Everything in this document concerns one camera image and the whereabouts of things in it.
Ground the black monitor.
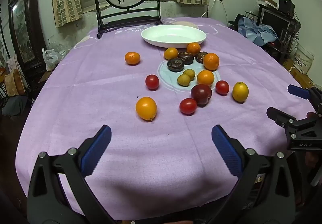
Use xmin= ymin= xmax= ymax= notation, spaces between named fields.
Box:
xmin=260 ymin=9 xmax=293 ymax=36

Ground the black speaker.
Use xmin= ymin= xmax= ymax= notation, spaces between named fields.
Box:
xmin=278 ymin=0 xmax=295 ymax=13

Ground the white oval plate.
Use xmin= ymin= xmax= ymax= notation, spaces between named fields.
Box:
xmin=140 ymin=25 xmax=207 ymax=49

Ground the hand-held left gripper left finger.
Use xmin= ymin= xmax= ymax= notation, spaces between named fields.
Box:
xmin=27 ymin=125 xmax=116 ymax=224

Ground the yellow lemon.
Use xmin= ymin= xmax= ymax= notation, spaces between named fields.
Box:
xmin=232 ymin=81 xmax=249 ymax=102

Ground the dark wood framed painting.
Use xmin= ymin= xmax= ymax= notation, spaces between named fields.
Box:
xmin=7 ymin=0 xmax=47 ymax=74

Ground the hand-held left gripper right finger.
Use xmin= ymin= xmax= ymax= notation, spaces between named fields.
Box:
xmin=211 ymin=125 xmax=296 ymax=224

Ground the white bucket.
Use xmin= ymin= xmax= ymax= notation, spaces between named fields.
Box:
xmin=293 ymin=43 xmax=315 ymax=75

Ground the dark red plum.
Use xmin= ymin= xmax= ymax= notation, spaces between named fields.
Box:
xmin=191 ymin=83 xmax=212 ymax=105

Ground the small yellow-green fruit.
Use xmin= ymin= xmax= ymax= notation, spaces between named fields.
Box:
xmin=183 ymin=69 xmax=196 ymax=81
xmin=177 ymin=74 xmax=191 ymax=87

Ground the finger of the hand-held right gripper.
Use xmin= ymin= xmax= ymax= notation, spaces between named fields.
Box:
xmin=287 ymin=84 xmax=322 ymax=114
xmin=266 ymin=107 xmax=302 ymax=129

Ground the white plastic bag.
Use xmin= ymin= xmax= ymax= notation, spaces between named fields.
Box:
xmin=42 ymin=48 xmax=63 ymax=72

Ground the blue cloth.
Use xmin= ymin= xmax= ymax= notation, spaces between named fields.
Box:
xmin=238 ymin=16 xmax=278 ymax=46

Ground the orange mandarin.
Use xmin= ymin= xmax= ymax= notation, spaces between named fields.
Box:
xmin=203 ymin=53 xmax=220 ymax=71
xmin=197 ymin=70 xmax=215 ymax=86
xmin=187 ymin=42 xmax=201 ymax=55
xmin=164 ymin=47 xmax=179 ymax=60
xmin=125 ymin=51 xmax=141 ymax=65

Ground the purple tablecloth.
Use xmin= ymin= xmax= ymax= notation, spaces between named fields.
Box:
xmin=24 ymin=16 xmax=319 ymax=222

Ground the tan cushion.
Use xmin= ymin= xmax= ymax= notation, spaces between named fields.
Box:
xmin=4 ymin=68 xmax=27 ymax=96

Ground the dark brown fruit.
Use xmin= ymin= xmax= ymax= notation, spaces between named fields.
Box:
xmin=178 ymin=52 xmax=194 ymax=65
xmin=196 ymin=51 xmax=208 ymax=64
xmin=167 ymin=58 xmax=184 ymax=72

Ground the large yellow-orange citrus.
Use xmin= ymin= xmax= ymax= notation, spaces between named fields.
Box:
xmin=135 ymin=97 xmax=158 ymax=121

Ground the persimmon painting table screen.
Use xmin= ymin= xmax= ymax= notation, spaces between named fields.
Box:
xmin=92 ymin=0 xmax=164 ymax=40

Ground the red tomato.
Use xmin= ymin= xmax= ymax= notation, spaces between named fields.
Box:
xmin=179 ymin=98 xmax=198 ymax=115
xmin=215 ymin=80 xmax=230 ymax=95
xmin=145 ymin=74 xmax=160 ymax=90

